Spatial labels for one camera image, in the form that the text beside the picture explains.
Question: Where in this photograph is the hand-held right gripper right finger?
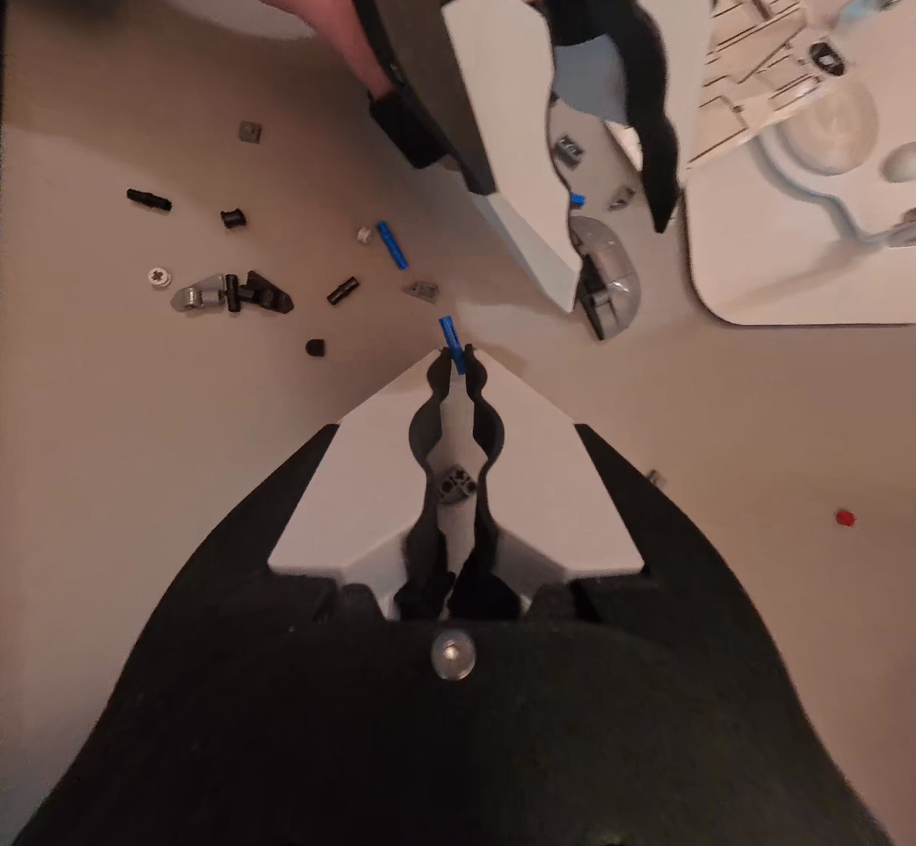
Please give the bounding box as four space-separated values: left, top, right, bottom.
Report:
462 344 645 619

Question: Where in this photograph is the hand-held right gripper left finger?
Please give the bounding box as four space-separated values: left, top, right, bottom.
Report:
268 347 452 619

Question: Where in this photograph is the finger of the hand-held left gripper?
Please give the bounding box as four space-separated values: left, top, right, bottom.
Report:
441 0 585 315
617 0 718 236

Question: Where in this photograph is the dark grey domed lego assembly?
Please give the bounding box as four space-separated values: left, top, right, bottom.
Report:
569 216 642 342

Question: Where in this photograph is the dark grey lego beam block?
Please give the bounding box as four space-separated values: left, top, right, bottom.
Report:
433 465 478 504

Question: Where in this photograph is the black and grey lego linkage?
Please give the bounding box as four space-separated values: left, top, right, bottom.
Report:
172 271 295 316

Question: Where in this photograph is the sticker sheet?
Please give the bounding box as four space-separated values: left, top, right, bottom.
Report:
687 0 853 168

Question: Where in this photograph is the white round mount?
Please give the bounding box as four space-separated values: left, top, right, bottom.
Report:
759 69 916 247

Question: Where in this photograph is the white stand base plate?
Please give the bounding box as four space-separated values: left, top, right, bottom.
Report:
683 0 916 326

